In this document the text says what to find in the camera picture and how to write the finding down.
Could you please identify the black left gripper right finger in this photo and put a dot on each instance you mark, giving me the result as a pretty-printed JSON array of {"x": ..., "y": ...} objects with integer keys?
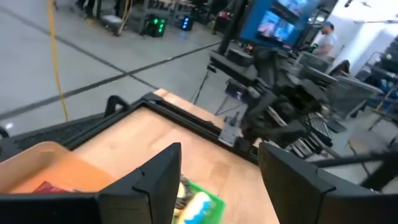
[{"x": 292, "y": 189}]

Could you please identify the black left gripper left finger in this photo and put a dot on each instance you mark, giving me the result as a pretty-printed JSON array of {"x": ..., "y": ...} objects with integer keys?
[{"x": 155, "y": 186}]

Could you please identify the chocolate frosted toy donut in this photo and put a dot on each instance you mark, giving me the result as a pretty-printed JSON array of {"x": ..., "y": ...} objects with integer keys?
[{"x": 183, "y": 193}]

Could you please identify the red plastic-wrapped packet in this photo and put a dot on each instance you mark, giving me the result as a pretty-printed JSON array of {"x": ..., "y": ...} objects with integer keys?
[{"x": 53, "y": 188}]

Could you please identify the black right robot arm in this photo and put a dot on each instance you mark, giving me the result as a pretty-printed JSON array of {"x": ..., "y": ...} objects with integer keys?
[{"x": 273, "y": 65}]

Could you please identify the black keyboard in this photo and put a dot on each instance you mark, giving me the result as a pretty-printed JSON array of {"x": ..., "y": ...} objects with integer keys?
[{"x": 320, "y": 129}]

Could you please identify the green plastic basket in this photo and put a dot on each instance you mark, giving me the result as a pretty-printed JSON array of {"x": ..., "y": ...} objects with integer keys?
[{"x": 216, "y": 205}]

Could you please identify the black tripod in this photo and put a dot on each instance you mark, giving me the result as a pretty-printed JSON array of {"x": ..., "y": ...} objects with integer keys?
[{"x": 203, "y": 84}]

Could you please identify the person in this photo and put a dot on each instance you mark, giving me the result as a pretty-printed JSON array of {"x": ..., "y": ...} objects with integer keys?
[{"x": 326, "y": 40}]

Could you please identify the blue display screen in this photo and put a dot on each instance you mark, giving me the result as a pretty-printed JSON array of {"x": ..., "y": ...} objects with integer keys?
[{"x": 276, "y": 21}]

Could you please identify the black perforated metal panel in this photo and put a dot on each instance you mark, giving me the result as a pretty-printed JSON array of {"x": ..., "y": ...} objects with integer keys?
[{"x": 62, "y": 132}]

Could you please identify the computer with blue lights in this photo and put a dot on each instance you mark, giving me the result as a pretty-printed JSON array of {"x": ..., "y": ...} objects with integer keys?
[{"x": 187, "y": 23}]

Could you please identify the computer with green lights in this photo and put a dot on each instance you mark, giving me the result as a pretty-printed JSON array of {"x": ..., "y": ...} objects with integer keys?
[{"x": 157, "y": 26}]

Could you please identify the black aluminium table frame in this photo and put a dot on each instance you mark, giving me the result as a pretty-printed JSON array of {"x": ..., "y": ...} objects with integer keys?
[{"x": 186, "y": 122}]

